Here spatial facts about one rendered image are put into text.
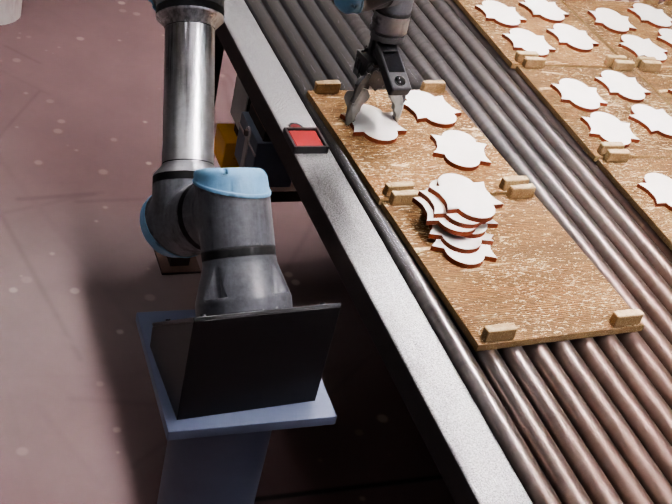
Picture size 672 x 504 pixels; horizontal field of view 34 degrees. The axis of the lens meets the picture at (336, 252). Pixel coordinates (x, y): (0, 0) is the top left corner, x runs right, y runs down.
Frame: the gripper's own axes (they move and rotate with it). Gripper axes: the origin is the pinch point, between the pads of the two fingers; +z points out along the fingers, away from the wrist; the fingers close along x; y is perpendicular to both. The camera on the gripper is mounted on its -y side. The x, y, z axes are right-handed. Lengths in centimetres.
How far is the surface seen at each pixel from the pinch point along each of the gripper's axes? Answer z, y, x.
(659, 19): -4, 51, -115
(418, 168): 1.8, -16.3, -3.4
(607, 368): 8, -75, -13
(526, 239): 3.6, -41.4, -15.1
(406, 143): 1.1, -7.0, -4.9
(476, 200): -3.6, -37.5, -4.0
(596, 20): -4, 49, -91
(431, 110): -0.8, 3.9, -16.0
